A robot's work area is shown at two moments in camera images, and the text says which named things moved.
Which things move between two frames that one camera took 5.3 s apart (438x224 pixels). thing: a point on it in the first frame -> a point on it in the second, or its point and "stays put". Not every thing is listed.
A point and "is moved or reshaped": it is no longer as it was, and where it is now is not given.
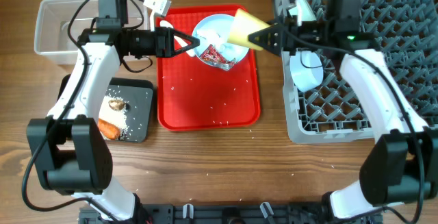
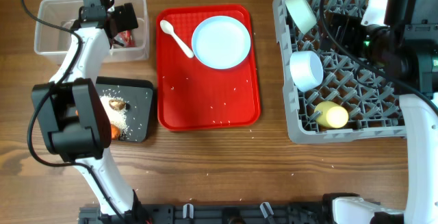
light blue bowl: x=306 y=70 stays put
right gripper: x=278 y=40 -> x=348 y=27
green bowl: x=303 y=11 stays put
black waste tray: x=138 y=94 stays put
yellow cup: x=243 y=24 -> x=333 y=115
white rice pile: x=117 y=118 stays put
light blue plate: x=215 y=29 stays put
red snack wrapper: x=211 y=55 is moved or reshaped
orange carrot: x=108 y=129 stays put
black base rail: x=230 y=213 stays put
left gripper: x=163 y=37 -> x=126 y=22
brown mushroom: x=116 y=105 stays put
